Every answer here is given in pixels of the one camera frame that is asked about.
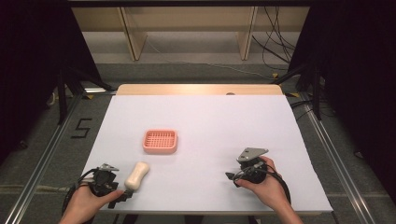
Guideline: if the thin white floor cable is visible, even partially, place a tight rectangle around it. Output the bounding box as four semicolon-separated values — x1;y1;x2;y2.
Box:
145;38;276;81

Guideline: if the white table sheet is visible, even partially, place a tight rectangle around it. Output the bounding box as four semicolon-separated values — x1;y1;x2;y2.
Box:
81;94;334;215

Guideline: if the black curtain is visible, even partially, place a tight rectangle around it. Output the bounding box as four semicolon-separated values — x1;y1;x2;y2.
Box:
288;0;396;206
0;0;104;166

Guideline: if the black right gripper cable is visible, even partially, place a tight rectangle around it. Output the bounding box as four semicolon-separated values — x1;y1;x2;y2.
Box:
232;163;292;205

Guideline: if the person's left hand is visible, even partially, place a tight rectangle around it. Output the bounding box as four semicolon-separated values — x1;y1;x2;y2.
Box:
60;186;125;224

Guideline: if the black metal stand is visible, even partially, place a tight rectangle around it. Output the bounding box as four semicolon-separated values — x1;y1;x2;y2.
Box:
55;64;118;126
270;60;323;121

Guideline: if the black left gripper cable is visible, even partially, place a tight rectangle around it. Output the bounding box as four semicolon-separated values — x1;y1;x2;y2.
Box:
61;167;101;217

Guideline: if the pink soap dish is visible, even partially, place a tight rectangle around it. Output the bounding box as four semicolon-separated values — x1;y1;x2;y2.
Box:
142;129;179;155

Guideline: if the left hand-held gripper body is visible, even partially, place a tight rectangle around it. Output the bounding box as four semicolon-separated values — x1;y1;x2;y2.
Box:
88;162;120;198

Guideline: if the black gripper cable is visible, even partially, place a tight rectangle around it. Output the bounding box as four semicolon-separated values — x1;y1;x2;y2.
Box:
232;163;292;205
61;167;101;217

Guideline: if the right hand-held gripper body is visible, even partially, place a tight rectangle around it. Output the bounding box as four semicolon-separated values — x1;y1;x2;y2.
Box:
234;147;271;185

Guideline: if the person's right hand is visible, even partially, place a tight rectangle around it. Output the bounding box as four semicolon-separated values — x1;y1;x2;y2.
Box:
235;156;292;213

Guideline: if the light wooden shelf unit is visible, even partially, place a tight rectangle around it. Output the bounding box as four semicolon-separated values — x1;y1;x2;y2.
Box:
70;6;312;63

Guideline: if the cream soap bar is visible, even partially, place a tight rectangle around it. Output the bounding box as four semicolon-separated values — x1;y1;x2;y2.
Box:
123;161;150;191

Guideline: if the aluminium floor rail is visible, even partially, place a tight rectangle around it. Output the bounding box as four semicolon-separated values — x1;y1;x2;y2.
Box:
298;92;379;224
3;88;108;224

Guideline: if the bundle of black floor cables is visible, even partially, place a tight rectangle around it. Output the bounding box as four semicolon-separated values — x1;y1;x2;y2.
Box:
251;6;297;72

